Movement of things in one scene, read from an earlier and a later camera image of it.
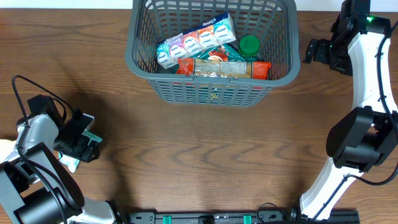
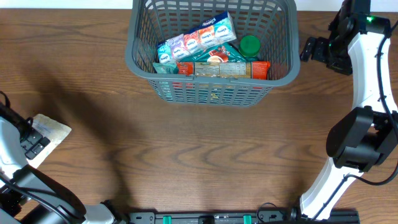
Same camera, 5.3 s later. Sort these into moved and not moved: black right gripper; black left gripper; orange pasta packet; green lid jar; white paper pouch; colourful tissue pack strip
Moved: black left gripper; white paper pouch
Not moved: colourful tissue pack strip; green lid jar; black right gripper; orange pasta packet
